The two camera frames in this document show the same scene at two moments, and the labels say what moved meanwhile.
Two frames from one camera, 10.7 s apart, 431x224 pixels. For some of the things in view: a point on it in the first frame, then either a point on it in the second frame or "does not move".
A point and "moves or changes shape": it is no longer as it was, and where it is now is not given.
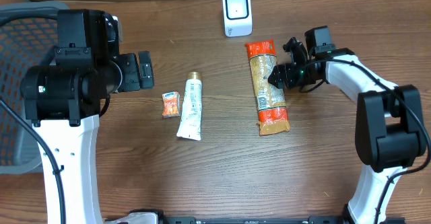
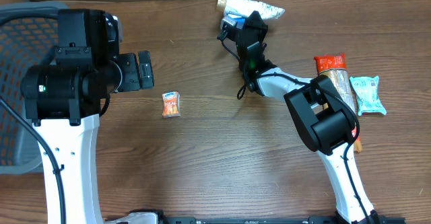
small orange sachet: [171, 107] does not move
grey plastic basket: [19, 151] does not move
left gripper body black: [128, 82] does not move
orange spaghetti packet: [270, 99] moves or changes shape
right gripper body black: [287, 76] -> [253, 29]
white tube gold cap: [190, 124] -> [240, 7]
